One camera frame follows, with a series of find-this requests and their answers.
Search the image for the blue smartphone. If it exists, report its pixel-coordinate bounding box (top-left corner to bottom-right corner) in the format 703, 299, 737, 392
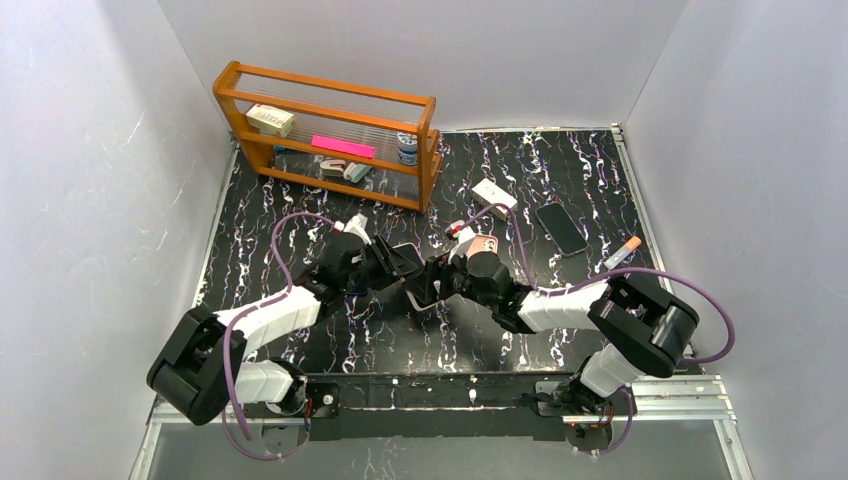
393, 242, 424, 276

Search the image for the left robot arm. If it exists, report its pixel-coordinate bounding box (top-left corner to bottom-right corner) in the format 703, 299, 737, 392
146, 232, 423, 425

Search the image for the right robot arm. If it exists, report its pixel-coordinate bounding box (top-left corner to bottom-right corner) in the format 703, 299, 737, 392
404, 252, 700, 402

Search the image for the black phone clear case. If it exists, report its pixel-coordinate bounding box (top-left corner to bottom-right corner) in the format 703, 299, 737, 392
535, 203, 588, 257

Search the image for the white box red label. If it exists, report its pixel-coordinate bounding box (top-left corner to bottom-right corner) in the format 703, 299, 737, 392
471, 179, 518, 220

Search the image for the pale green eraser block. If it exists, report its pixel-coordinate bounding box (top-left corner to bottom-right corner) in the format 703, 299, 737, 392
343, 163, 372, 184

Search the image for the white stapler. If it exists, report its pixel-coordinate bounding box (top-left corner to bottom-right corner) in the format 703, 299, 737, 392
320, 159, 347, 177

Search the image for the orange wooden shelf rack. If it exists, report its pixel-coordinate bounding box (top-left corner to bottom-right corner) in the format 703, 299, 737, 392
212, 61, 441, 212

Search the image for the blue white small jar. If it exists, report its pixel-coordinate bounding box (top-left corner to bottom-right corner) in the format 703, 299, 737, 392
396, 132, 418, 166

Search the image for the pink flat card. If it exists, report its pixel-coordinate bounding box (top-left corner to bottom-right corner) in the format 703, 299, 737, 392
310, 135, 376, 159

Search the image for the white cardboard box on shelf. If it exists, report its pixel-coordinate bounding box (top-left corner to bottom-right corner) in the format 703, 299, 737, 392
245, 103, 296, 138

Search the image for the orange capped white marker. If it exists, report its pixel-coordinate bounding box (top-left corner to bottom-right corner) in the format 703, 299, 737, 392
603, 236, 642, 270

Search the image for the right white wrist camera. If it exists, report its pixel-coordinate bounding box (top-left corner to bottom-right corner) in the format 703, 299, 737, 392
446, 221, 477, 260

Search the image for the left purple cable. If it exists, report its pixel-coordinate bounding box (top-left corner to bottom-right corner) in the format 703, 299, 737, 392
220, 211, 339, 463

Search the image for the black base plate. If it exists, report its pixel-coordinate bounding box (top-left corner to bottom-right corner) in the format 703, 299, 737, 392
306, 372, 569, 441

